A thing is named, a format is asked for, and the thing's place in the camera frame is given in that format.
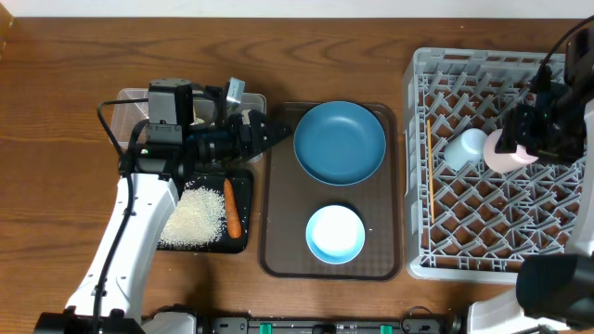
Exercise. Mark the light blue cup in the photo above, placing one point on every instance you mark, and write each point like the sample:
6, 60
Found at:
465, 148

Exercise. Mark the pink cup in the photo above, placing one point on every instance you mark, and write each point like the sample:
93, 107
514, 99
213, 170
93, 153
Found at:
505, 162

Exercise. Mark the brown serving tray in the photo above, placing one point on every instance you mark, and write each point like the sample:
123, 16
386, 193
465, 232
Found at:
292, 196

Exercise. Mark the grey dishwasher rack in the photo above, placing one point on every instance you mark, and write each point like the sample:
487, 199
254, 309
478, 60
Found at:
486, 223

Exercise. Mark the white rice pile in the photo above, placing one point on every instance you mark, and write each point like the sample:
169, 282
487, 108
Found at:
196, 221

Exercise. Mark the dark blue plate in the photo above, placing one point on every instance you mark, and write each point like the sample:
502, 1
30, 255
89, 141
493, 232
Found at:
339, 143

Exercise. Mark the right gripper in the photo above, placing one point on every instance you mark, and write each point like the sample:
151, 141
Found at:
517, 132

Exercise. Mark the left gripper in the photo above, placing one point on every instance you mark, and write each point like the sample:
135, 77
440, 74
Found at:
257, 145

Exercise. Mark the orange carrot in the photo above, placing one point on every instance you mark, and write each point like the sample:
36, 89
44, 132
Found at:
233, 222

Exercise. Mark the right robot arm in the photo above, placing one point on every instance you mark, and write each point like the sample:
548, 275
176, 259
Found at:
553, 292

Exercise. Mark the clear plastic bin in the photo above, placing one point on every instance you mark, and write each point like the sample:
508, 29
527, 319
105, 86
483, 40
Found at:
130, 116

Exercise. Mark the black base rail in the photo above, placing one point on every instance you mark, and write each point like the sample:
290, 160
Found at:
416, 320

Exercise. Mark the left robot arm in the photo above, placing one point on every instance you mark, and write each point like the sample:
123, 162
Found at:
109, 298

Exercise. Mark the light blue rice bowl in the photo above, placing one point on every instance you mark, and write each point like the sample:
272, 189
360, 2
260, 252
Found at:
335, 234

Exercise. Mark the black plastic tray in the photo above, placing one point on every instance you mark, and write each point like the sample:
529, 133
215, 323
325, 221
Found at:
242, 182

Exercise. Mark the wooden chopstick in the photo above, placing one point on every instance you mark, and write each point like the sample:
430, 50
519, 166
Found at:
430, 169

